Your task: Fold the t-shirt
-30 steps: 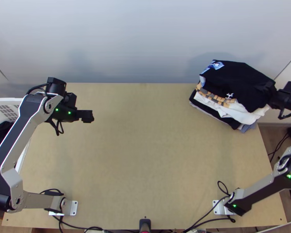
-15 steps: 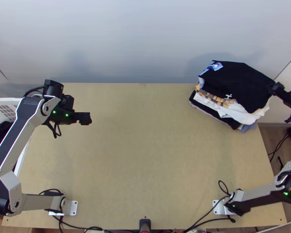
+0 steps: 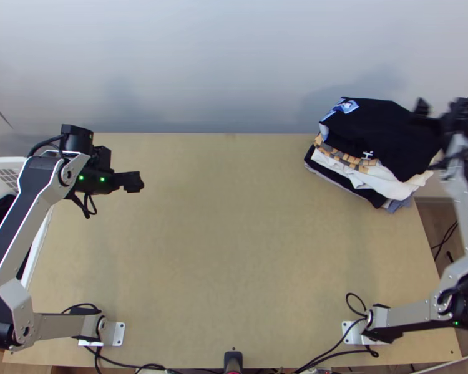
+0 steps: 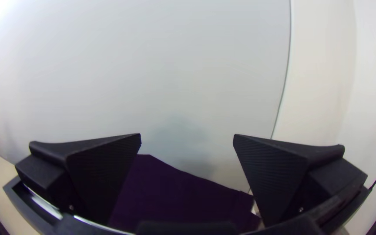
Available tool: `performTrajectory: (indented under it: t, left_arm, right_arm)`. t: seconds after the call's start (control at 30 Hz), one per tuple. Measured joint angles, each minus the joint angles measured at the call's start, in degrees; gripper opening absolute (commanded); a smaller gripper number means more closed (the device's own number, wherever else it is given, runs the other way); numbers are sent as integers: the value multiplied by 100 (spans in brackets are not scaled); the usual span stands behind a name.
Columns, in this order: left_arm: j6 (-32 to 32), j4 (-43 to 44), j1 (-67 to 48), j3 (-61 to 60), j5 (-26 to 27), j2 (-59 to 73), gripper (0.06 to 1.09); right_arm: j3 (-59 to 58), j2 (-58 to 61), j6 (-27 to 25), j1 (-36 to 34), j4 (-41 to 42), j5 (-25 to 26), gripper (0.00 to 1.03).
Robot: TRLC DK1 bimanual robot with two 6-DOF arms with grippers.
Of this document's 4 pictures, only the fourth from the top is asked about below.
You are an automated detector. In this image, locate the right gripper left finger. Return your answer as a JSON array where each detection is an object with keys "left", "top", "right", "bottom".
[{"left": 15, "top": 133, "right": 142, "bottom": 224}]

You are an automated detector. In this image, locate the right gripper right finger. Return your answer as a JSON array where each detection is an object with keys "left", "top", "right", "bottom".
[{"left": 233, "top": 134, "right": 368, "bottom": 228}]

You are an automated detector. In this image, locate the black t-shirt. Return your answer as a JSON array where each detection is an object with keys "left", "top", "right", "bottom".
[{"left": 108, "top": 154, "right": 262, "bottom": 234}]

